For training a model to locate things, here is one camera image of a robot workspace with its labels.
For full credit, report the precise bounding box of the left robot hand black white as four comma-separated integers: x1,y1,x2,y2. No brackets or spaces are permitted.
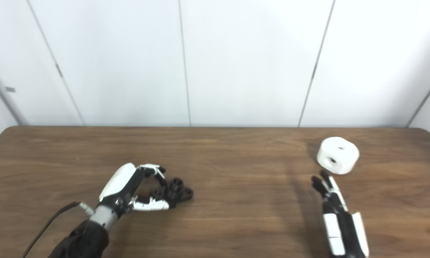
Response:
99,163,171,218

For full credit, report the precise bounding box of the round white piece with holes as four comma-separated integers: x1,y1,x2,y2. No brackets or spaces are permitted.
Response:
316,137,360,175

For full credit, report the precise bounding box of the black flanged holder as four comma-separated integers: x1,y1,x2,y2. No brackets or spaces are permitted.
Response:
150,177,194,207

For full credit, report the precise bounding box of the grey wall corner post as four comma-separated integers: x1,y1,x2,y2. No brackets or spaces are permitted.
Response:
0,59,28,126

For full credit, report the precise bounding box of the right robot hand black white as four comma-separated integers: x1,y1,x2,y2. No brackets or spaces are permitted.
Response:
311,170,370,258

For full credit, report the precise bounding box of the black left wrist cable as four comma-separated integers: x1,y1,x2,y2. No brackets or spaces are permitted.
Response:
21,201,96,258

